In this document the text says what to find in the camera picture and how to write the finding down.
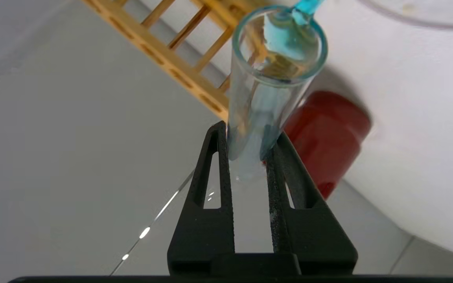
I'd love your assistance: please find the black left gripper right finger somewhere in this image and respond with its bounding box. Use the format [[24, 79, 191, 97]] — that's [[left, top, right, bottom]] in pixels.
[[266, 132, 359, 276]]

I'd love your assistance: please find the dark red cup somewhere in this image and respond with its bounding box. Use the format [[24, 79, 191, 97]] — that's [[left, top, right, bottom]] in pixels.
[[264, 91, 372, 200]]

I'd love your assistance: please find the wooden test tube rack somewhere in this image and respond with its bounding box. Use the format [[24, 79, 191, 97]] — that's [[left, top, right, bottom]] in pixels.
[[81, 0, 274, 122]]

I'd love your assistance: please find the blue pigment test tube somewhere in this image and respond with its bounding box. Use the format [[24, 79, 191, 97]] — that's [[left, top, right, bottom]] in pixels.
[[226, 4, 328, 182]]

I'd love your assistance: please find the clear glass dish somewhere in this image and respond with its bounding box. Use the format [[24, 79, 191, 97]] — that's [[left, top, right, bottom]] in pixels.
[[357, 0, 453, 29]]

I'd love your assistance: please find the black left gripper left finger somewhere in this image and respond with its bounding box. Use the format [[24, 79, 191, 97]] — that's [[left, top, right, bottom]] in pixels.
[[167, 121, 236, 276]]

